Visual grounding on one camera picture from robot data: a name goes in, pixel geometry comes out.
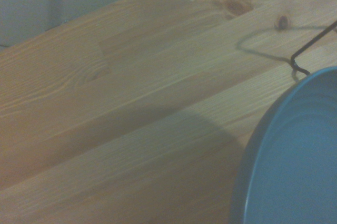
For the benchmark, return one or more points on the teal round plate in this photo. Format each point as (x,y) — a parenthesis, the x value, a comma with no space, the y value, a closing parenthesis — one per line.
(295,155)

